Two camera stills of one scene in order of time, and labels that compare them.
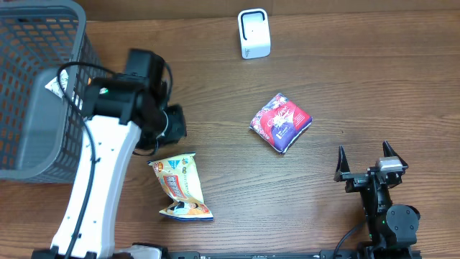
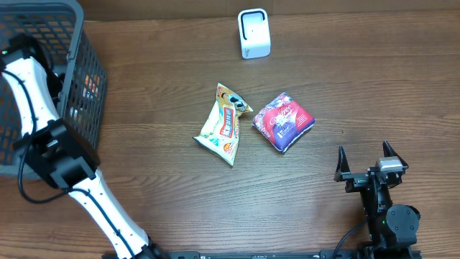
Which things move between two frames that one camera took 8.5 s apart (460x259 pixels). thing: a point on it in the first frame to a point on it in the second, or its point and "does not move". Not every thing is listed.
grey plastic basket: x=47 y=60 does not move
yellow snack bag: x=180 y=175 to x=220 y=134
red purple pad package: x=280 y=122 does not move
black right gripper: x=355 y=179 does not move
